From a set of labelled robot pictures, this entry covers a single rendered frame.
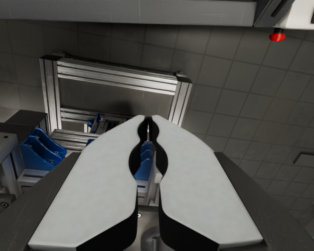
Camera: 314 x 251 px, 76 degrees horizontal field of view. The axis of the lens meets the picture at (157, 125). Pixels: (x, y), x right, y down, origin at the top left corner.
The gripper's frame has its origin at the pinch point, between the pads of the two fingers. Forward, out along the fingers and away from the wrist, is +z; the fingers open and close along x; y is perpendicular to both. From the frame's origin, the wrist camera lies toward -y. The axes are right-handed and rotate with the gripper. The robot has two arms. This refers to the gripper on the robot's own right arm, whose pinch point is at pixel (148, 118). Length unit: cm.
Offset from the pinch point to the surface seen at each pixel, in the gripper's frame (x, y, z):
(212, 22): 11.5, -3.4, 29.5
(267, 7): 19.4, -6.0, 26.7
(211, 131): 51, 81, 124
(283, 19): 23.1, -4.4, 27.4
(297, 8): 24.3, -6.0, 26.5
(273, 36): 32, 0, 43
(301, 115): 121, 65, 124
